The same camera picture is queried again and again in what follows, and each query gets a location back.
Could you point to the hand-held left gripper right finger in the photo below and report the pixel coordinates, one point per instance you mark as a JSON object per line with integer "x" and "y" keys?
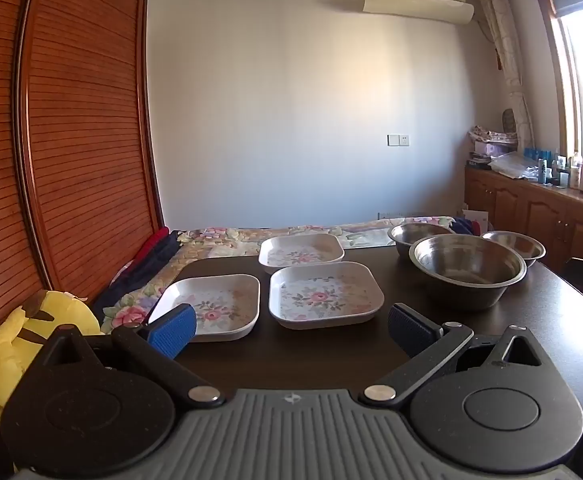
{"x": 406, "y": 330}

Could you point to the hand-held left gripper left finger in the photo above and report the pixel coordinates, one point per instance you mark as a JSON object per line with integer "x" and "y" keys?
{"x": 171, "y": 332}

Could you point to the square floral plate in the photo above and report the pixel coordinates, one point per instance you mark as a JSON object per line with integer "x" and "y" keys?
{"x": 221, "y": 305}
{"x": 301, "y": 250}
{"x": 326, "y": 295}

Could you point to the small steel bowl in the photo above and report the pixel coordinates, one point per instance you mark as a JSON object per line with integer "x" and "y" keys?
{"x": 526, "y": 247}
{"x": 411, "y": 237}

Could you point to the large steel bowl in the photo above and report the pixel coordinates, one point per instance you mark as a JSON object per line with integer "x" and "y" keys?
{"x": 466, "y": 270}

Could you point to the navy cloth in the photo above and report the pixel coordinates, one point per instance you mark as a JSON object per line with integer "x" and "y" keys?
{"x": 141, "y": 275}

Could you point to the red cloth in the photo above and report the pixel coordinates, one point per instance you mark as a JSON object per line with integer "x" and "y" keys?
{"x": 154, "y": 242}

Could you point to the wooden cabinet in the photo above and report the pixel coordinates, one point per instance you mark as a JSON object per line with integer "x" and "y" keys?
{"x": 531, "y": 210}

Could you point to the floral blanket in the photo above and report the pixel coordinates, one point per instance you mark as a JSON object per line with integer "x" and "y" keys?
{"x": 211, "y": 237}

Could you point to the row of bottles and jars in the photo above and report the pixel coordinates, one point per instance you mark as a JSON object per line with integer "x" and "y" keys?
{"x": 579, "y": 170}

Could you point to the dark folded clothes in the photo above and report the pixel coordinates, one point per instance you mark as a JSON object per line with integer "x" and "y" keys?
{"x": 466, "y": 226}

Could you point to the white paper bag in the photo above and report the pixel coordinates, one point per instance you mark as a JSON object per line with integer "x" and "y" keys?
{"x": 479, "y": 219}

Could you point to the clear plastic bag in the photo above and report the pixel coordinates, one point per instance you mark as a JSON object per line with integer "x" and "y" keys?
{"x": 514, "y": 166}

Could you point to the dark box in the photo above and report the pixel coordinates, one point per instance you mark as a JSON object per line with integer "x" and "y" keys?
{"x": 477, "y": 162}

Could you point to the pink box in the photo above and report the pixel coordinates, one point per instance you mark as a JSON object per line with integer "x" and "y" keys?
{"x": 494, "y": 148}

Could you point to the yellow plush toy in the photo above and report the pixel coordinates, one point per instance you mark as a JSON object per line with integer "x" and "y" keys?
{"x": 6, "y": 355}

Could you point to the folded floral cloth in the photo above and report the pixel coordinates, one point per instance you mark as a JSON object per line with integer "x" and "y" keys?
{"x": 491, "y": 134}

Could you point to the dark oval ornament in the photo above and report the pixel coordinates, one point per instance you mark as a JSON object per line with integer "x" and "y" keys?
{"x": 509, "y": 120}

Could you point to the wooden slatted wardrobe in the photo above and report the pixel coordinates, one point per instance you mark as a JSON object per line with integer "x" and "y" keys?
{"x": 71, "y": 135}

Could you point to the patterned white curtain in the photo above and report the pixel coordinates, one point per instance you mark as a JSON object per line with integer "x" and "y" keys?
{"x": 509, "y": 60}

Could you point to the red curtain tassel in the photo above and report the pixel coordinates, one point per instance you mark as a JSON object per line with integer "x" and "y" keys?
{"x": 498, "y": 60}

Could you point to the white wall switch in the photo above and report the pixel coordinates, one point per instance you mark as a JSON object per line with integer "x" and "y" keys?
{"x": 398, "y": 140}

